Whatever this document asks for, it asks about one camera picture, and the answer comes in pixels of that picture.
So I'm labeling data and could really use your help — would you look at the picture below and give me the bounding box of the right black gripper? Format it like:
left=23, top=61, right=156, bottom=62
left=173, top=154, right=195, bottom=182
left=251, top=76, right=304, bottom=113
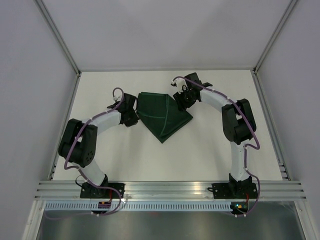
left=173, top=86, right=197, bottom=112

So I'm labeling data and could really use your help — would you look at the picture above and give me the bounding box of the dark green cloth napkin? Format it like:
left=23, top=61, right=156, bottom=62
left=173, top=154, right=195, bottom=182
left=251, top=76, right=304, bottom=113
left=136, top=92, right=193, bottom=143

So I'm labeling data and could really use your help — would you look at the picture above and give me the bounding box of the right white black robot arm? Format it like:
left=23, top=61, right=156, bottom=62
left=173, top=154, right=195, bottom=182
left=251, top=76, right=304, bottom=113
left=171, top=72, right=260, bottom=199

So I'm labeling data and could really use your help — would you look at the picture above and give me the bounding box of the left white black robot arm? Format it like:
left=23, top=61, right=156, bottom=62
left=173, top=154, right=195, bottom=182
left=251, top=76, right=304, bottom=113
left=58, top=93, right=139, bottom=199

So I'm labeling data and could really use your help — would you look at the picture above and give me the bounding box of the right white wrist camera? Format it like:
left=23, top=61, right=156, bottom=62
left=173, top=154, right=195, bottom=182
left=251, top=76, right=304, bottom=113
left=170, top=76, right=187, bottom=90

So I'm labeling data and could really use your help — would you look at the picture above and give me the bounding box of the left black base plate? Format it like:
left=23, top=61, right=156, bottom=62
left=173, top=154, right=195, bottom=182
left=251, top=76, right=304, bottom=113
left=80, top=182, right=125, bottom=199

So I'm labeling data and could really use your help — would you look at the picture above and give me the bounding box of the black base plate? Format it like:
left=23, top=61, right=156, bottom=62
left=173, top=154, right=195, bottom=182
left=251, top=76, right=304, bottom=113
left=80, top=182, right=125, bottom=199
left=206, top=183, right=258, bottom=200

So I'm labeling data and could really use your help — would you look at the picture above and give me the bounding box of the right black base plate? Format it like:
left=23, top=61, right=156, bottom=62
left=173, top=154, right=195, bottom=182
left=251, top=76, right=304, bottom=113
left=206, top=183, right=258, bottom=200

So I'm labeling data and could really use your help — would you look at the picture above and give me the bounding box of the aluminium mounting rail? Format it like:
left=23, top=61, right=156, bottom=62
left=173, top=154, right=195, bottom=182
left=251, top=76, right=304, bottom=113
left=34, top=180, right=307, bottom=202

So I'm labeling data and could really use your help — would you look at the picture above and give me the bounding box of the white slotted cable duct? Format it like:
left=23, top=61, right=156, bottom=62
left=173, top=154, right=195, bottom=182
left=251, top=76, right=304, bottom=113
left=45, top=201, right=232, bottom=212

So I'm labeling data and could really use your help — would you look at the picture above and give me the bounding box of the right aluminium frame post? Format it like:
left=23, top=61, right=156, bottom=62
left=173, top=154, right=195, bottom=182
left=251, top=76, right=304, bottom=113
left=252, top=0, right=300, bottom=75

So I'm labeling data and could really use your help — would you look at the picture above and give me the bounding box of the aluminium frame post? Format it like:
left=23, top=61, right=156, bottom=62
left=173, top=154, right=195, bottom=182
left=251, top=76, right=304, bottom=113
left=252, top=0, right=300, bottom=75
left=33, top=0, right=81, bottom=77

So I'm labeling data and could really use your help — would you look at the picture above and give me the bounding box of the left aluminium frame post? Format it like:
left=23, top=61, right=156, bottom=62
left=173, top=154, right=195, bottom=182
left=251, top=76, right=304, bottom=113
left=33, top=0, right=81, bottom=77

